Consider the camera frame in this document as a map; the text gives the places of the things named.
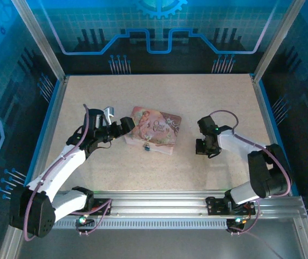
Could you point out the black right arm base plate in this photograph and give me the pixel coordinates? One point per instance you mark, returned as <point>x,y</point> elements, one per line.
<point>215,206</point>

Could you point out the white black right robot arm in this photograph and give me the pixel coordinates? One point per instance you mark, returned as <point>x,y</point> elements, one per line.
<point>237,145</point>

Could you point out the aluminium frame post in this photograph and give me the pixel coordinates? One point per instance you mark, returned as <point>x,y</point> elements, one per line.
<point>275,40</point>
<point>40,43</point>

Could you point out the black connector box with LED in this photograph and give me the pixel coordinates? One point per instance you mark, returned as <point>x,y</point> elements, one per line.
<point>83,221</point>
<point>237,221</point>

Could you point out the aluminium mounting rail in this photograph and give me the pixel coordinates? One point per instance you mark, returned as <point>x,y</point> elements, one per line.
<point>156,202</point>

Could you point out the aluminium table side rail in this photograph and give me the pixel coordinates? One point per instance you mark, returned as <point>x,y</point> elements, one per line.
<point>51,129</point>
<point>267,121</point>

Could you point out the pink storybook tin box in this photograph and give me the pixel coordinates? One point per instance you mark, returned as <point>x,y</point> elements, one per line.
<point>156,126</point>

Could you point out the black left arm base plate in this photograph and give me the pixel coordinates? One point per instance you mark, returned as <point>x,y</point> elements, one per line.
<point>102,206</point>

